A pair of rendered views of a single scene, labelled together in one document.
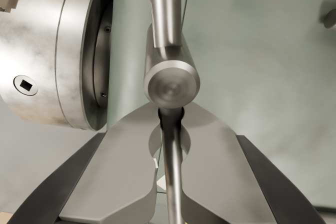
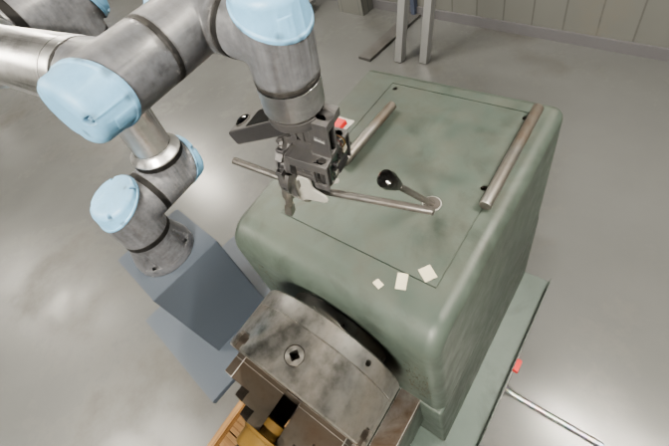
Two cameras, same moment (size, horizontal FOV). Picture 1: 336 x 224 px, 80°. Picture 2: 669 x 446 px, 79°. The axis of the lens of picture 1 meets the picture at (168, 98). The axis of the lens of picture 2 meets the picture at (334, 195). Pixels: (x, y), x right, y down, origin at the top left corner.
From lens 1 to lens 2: 0.61 m
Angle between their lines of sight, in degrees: 58
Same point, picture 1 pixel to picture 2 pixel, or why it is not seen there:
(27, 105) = (310, 373)
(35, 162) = not seen: outside the picture
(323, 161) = (447, 163)
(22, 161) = not seen: outside the picture
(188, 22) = (312, 224)
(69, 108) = (331, 335)
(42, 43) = (277, 322)
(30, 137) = not seen: outside the picture
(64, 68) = (299, 315)
